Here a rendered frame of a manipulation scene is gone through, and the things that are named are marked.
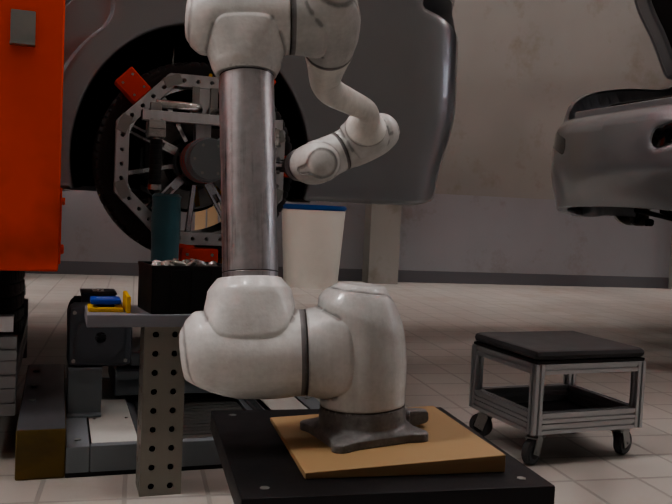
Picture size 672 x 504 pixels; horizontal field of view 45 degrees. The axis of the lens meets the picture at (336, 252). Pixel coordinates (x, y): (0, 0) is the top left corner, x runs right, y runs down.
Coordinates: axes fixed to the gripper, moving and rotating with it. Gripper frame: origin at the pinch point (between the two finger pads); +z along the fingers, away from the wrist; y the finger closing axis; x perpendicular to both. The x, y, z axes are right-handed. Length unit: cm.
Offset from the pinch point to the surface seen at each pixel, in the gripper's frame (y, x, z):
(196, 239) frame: -18.2, -23.1, 32.5
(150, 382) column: -38, -55, -31
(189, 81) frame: -22.2, 26.9, 32.4
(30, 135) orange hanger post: -68, 4, -4
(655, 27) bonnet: 304, 115, 213
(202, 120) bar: -20.8, 13.1, 13.4
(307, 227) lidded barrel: 143, -30, 443
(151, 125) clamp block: -35.8, 10.3, 10.5
